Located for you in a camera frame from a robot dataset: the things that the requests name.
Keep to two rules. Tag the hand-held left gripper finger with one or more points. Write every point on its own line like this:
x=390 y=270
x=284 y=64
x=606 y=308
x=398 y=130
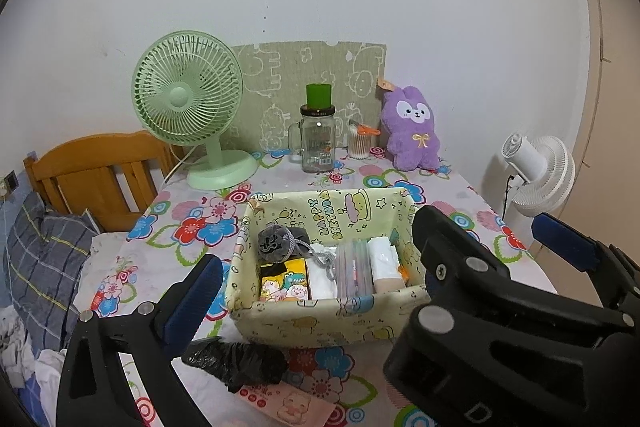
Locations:
x=192 y=302

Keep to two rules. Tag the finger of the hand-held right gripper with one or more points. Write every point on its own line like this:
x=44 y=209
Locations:
x=565 y=242
x=452 y=279

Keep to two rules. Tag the yellow cartoon packet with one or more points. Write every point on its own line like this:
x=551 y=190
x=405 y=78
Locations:
x=282 y=282

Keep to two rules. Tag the clear plastic bag stack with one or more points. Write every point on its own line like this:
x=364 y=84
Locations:
x=354 y=269

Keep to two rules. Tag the yellow printed fabric basket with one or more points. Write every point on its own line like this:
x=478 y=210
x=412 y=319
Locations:
x=320 y=324

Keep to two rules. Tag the white packet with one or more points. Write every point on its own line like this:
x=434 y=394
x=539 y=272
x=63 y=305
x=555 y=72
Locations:
x=322 y=284

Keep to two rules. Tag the white tissue pack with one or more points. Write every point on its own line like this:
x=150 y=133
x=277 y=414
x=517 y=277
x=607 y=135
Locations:
x=384 y=254

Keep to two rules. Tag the white standing fan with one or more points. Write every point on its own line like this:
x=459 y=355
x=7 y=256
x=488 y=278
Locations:
x=545 y=167

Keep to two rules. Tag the black plastic bag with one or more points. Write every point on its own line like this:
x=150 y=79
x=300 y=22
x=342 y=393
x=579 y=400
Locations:
x=245 y=362

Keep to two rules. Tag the pink printed packet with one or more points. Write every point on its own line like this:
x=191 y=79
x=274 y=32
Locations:
x=287 y=404

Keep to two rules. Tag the purple plush bunny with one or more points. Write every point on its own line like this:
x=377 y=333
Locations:
x=412 y=134

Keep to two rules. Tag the grey plaid pillow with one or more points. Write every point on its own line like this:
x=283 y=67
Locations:
x=45 y=257

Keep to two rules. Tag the wooden bed headboard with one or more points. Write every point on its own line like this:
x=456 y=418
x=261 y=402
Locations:
x=90 y=177

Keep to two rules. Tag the white crumpled cloth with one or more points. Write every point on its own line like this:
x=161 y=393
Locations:
x=45 y=369

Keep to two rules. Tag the cotton swab jar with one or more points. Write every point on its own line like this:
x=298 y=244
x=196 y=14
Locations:
x=361 y=144

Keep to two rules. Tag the beige wooden door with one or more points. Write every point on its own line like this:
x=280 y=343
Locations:
x=615 y=82

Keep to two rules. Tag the glass mug jar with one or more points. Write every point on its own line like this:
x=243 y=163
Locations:
x=317 y=142

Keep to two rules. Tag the green desk fan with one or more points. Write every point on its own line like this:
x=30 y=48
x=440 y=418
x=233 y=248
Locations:
x=177 y=97

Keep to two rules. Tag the green plastic cup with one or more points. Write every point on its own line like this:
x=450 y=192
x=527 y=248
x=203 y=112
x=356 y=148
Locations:
x=319 y=96

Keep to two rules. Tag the printed cardboard panel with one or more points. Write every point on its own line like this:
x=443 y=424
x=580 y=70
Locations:
x=300 y=62

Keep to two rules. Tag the wall socket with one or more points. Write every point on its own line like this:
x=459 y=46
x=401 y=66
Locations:
x=10 y=184

